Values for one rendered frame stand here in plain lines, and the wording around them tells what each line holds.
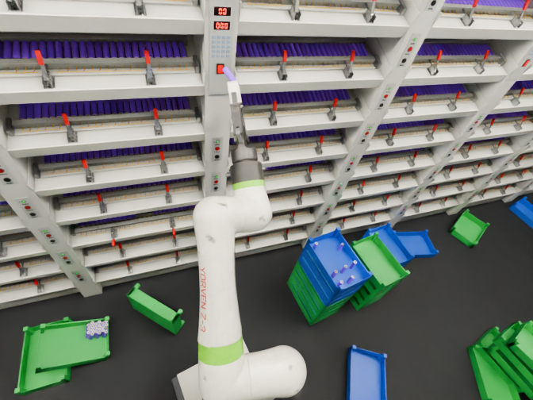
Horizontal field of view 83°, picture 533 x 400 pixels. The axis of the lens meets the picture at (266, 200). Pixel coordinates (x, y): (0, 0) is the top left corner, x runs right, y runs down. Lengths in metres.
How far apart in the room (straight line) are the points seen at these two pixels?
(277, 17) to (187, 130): 0.48
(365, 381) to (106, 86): 1.87
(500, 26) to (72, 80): 1.54
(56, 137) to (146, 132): 0.27
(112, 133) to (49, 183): 0.32
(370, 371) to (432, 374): 0.38
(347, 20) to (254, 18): 0.31
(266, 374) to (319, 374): 1.10
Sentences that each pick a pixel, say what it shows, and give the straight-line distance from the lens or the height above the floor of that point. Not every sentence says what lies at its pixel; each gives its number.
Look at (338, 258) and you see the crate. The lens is 1.69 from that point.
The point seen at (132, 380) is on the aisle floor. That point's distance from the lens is 1.92.
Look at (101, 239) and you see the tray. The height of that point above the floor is 0.54.
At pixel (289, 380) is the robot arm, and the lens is 0.90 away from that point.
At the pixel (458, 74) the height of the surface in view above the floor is 1.32.
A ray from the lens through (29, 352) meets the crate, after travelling 2.11.
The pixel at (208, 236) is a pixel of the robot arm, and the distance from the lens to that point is 0.75.
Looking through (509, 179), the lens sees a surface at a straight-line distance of 3.20.
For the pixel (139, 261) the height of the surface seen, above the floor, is 0.17.
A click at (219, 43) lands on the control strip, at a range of 0.99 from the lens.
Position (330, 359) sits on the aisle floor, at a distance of 2.01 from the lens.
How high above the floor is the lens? 1.85
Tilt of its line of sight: 50 degrees down
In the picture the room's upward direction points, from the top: 14 degrees clockwise
